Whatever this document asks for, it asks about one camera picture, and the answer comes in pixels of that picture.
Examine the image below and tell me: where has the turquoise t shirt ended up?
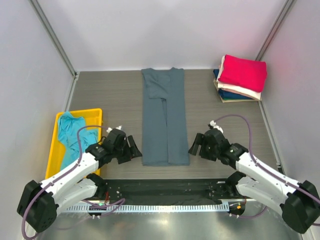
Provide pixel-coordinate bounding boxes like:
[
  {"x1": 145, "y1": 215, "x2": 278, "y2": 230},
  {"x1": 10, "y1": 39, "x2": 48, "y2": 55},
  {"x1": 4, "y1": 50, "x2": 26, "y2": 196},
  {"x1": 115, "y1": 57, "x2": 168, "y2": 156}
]
[{"x1": 57, "y1": 111, "x2": 99, "y2": 170}]

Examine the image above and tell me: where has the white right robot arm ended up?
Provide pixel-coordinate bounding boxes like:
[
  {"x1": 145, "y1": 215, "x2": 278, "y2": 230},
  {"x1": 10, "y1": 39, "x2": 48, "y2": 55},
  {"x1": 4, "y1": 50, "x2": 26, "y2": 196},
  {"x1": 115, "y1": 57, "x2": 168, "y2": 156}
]
[{"x1": 188, "y1": 128, "x2": 320, "y2": 234}]

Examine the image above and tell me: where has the white slotted cable duct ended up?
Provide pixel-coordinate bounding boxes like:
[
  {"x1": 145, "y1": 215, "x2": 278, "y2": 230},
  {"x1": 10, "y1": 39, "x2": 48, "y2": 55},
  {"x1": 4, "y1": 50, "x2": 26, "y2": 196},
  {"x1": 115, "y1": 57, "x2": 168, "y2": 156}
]
[{"x1": 63, "y1": 202, "x2": 230, "y2": 214}]

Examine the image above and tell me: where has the slate blue t shirt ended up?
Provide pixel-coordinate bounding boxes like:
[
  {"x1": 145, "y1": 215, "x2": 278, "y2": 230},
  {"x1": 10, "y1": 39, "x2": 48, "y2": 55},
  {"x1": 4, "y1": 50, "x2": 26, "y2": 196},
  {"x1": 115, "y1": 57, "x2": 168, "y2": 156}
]
[{"x1": 141, "y1": 67, "x2": 190, "y2": 167}]

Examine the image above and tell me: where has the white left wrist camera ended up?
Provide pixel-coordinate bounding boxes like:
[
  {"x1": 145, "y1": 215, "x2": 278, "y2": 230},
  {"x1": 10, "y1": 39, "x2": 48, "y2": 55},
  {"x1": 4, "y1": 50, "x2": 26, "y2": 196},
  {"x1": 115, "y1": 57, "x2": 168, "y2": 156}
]
[{"x1": 106, "y1": 125, "x2": 123, "y2": 133}]

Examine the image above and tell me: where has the folded cream t shirt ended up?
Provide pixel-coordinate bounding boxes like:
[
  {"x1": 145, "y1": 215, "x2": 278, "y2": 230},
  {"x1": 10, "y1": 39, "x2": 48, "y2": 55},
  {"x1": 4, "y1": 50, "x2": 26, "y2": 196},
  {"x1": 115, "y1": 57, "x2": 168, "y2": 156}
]
[{"x1": 216, "y1": 74, "x2": 261, "y2": 101}]

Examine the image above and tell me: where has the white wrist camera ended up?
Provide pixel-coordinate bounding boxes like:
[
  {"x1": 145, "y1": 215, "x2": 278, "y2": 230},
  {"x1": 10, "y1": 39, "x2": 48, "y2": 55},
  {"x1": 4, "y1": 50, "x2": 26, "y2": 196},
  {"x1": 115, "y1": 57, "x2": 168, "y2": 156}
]
[
  {"x1": 208, "y1": 120, "x2": 224, "y2": 134},
  {"x1": 106, "y1": 125, "x2": 123, "y2": 133}
]

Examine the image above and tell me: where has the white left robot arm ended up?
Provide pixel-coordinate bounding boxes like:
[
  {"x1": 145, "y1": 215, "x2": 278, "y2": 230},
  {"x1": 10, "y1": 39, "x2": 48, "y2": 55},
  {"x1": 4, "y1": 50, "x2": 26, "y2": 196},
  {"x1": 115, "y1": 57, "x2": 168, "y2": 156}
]
[{"x1": 17, "y1": 127, "x2": 142, "y2": 240}]

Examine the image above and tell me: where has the folded green t shirt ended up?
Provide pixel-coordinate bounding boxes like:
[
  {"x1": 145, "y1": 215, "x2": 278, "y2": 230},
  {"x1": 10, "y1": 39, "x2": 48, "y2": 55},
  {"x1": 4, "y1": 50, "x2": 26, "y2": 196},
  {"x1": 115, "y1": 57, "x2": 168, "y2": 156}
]
[{"x1": 220, "y1": 97, "x2": 256, "y2": 103}]

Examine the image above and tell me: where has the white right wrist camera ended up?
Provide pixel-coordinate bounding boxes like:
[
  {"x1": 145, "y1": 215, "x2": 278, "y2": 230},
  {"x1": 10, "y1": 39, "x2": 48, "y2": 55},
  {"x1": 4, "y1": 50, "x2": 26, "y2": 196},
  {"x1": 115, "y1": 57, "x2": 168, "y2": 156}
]
[{"x1": 208, "y1": 120, "x2": 224, "y2": 134}]

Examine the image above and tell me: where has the folded navy t shirt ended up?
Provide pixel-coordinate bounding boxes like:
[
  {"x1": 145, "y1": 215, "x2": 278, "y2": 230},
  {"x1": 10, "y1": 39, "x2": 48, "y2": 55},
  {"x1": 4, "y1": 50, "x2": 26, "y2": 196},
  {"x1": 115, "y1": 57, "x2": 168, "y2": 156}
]
[{"x1": 212, "y1": 69, "x2": 253, "y2": 99}]

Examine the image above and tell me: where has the folded red t shirt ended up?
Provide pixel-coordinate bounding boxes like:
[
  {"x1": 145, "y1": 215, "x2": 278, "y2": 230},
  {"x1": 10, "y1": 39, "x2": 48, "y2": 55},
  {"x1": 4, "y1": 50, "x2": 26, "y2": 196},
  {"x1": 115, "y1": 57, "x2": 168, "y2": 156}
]
[{"x1": 218, "y1": 54, "x2": 268, "y2": 93}]

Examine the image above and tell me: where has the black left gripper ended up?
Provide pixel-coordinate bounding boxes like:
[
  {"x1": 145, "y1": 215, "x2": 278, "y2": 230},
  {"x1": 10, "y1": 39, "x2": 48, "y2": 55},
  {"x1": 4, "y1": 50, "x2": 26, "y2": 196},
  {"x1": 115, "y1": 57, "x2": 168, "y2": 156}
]
[{"x1": 112, "y1": 135, "x2": 142, "y2": 164}]

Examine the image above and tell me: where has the yellow plastic bin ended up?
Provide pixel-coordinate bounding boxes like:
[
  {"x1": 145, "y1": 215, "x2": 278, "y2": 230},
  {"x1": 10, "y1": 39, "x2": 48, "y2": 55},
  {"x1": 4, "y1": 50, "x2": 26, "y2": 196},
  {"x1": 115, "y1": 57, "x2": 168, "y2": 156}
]
[{"x1": 45, "y1": 108, "x2": 103, "y2": 179}]

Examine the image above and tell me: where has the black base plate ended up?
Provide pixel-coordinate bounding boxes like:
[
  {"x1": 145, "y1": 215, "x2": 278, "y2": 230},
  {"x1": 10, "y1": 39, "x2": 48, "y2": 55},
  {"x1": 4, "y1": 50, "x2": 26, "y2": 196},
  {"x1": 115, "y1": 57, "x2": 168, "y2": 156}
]
[{"x1": 91, "y1": 178, "x2": 245, "y2": 206}]

